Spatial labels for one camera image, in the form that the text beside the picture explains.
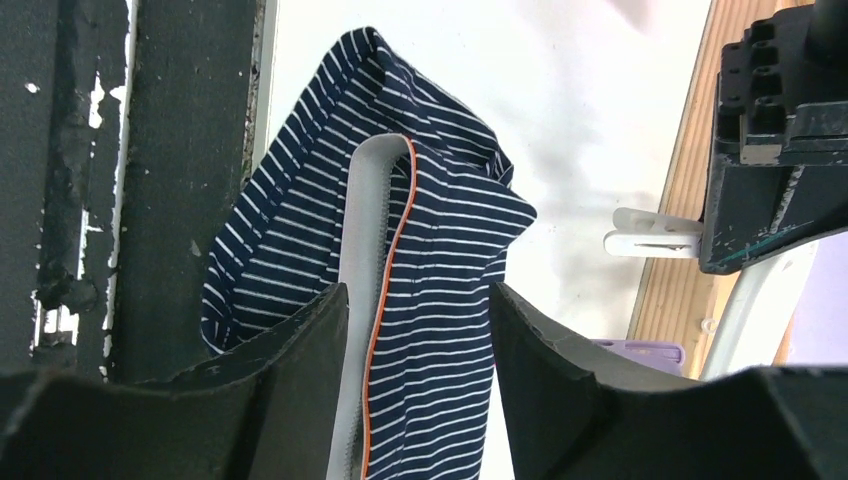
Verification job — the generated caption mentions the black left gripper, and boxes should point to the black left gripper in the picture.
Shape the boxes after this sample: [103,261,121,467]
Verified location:
[699,1,847,275]

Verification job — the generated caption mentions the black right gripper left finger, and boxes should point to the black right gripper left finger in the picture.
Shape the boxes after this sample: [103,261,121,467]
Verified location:
[1,284,347,479]

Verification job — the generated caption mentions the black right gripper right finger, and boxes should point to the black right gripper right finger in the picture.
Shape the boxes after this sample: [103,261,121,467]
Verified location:
[489,283,847,479]

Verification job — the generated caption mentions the white plastic clip hanger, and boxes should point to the white plastic clip hanger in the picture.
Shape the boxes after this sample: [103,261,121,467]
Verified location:
[700,240,819,381]

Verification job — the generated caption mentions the white clip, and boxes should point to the white clip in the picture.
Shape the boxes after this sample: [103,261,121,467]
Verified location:
[603,207,704,258]

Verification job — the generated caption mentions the navy striped boxer underwear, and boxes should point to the navy striped boxer underwear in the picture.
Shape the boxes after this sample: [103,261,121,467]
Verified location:
[200,27,536,479]

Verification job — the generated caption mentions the wooden hanger rack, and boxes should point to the wooden hanger rack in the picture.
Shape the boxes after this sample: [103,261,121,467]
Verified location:
[627,1,817,378]

